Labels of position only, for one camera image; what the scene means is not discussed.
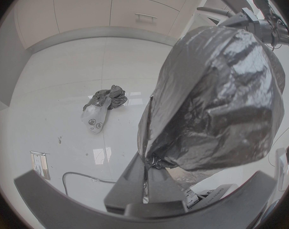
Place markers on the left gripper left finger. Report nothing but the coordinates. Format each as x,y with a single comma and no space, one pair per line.
130,182

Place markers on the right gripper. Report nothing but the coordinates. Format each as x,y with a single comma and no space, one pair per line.
263,30

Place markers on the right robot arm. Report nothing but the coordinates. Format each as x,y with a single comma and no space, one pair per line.
284,32

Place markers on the black plastic bag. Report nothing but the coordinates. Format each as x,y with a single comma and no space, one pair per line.
206,92

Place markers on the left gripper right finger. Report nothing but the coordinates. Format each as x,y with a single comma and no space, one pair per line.
163,189

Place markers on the black plastic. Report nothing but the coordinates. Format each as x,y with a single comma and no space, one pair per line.
115,96

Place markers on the beige cabinet with drawers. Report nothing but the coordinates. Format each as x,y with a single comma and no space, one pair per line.
82,8

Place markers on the clear printed wrapper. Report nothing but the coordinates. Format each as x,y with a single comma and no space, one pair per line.
94,120

